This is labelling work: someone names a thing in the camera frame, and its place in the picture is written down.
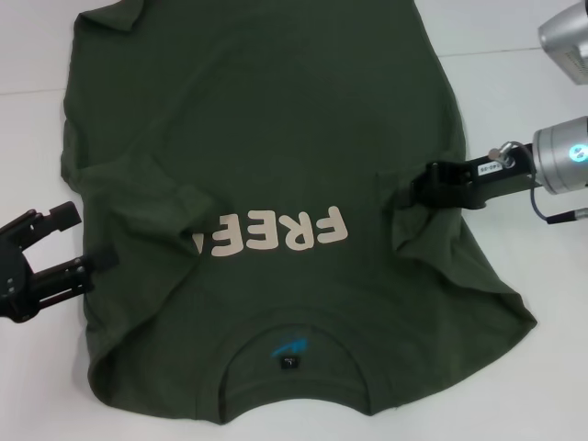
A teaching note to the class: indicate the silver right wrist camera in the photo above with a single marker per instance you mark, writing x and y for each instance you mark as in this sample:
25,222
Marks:
567,41

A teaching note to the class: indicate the dark green printed t-shirt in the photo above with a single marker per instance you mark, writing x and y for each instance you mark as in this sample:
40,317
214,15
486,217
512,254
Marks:
275,115

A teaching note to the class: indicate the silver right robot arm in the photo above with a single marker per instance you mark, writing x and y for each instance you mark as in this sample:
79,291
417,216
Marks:
562,154

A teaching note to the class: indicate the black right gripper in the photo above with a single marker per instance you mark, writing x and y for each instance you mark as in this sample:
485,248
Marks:
500,177

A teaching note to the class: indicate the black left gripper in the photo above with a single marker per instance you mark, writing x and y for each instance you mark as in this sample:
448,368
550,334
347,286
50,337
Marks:
16,285

